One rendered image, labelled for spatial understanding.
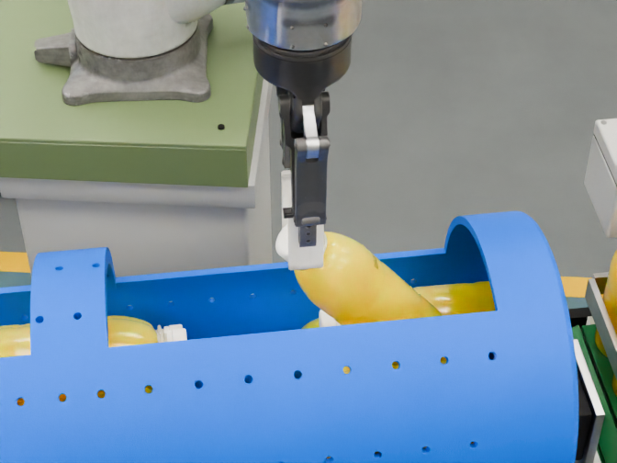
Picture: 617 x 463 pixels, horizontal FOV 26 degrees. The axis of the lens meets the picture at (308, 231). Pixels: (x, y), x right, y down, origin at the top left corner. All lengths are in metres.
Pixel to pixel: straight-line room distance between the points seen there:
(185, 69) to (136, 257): 0.26
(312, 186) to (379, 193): 2.07
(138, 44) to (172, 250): 0.28
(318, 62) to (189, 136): 0.62
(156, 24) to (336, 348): 0.59
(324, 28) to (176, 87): 0.69
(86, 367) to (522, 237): 0.41
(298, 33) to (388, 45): 2.60
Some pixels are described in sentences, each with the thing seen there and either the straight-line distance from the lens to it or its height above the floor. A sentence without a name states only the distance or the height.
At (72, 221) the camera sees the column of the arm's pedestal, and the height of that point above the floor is 0.91.
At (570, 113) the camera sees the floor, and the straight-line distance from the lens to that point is 3.40.
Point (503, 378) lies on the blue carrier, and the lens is 1.18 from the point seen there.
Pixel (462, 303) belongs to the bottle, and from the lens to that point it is 1.32.
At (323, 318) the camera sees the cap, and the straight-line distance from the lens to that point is 1.31.
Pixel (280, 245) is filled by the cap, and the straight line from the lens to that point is 1.16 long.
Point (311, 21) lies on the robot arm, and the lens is 0.97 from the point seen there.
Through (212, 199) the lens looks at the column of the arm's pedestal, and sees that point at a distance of 1.65.
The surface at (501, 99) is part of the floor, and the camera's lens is 3.41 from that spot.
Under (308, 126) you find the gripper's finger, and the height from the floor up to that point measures 1.44.
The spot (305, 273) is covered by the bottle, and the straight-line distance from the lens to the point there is 1.17.
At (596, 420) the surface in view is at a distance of 1.35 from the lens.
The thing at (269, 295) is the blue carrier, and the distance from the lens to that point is 1.40.
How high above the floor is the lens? 2.08
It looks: 44 degrees down
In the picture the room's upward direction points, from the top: straight up
